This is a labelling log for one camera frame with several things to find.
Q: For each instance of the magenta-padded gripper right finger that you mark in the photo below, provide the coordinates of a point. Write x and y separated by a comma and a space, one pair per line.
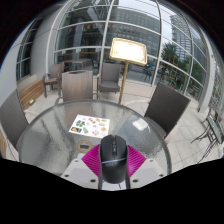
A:
136, 161

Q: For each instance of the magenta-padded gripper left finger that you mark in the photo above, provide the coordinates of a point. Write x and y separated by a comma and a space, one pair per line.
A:
90, 161

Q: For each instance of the black computer mouse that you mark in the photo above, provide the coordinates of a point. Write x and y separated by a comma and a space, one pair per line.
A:
114, 158

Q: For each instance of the tan tape roll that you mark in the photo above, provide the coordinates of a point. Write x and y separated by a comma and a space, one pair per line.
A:
79, 146

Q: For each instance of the laminated picture menu card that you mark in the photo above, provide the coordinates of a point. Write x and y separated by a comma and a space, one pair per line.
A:
89, 126

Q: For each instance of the grey wicker chair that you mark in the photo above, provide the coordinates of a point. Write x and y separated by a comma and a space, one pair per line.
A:
110, 75
77, 86
166, 106
53, 75
11, 118

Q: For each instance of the green metal furniture group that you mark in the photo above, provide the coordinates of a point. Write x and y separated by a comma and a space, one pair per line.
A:
213, 130

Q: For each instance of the small green object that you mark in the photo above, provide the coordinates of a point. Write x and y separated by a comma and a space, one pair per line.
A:
31, 101

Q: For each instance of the wooden slatted bench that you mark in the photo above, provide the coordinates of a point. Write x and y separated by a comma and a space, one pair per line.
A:
30, 93

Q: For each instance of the golden menu stand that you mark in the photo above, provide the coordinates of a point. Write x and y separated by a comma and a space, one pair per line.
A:
128, 50

